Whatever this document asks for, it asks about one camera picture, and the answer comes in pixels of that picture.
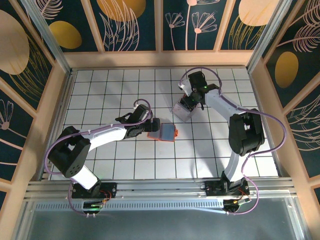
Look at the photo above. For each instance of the aluminium mounting rail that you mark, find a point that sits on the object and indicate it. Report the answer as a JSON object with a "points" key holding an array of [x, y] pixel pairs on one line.
{"points": [[160, 186]]}

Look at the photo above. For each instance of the aluminium side rail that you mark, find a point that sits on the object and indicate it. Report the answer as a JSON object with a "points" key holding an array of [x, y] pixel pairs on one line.
{"points": [[65, 100], [260, 100]]}

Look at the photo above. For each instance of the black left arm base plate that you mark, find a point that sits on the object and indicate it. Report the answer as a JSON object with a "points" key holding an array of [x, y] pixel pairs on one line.
{"points": [[111, 187]]}

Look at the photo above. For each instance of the grey metal panel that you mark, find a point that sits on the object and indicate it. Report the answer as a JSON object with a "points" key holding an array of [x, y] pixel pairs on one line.
{"points": [[160, 225]]}

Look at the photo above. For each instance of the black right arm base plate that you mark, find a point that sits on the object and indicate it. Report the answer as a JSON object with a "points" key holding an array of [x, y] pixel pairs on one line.
{"points": [[211, 187]]}

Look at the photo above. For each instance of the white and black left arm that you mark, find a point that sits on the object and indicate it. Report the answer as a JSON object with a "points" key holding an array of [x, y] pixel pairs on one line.
{"points": [[107, 136]]}

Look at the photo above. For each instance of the aluminium back rail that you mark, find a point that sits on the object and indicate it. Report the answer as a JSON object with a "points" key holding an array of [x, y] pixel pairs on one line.
{"points": [[160, 67]]}

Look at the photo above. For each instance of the orange plastic card tray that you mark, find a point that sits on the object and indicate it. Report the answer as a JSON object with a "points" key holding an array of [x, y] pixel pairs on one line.
{"points": [[152, 136]]}

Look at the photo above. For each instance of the clear acrylic card holder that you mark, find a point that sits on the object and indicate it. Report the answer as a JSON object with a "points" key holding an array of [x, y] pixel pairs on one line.
{"points": [[178, 111]]}

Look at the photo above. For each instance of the grey-blue card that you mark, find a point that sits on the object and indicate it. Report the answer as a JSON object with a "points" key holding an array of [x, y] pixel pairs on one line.
{"points": [[167, 132]]}

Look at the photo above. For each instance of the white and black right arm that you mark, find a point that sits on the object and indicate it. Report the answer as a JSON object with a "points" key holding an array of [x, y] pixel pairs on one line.
{"points": [[220, 101]]}

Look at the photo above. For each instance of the white gridded table board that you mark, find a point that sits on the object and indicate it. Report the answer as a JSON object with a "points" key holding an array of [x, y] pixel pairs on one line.
{"points": [[125, 87]]}

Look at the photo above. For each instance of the aluminium corner post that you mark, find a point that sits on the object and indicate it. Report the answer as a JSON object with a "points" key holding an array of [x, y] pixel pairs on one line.
{"points": [[51, 37], [267, 37]]}

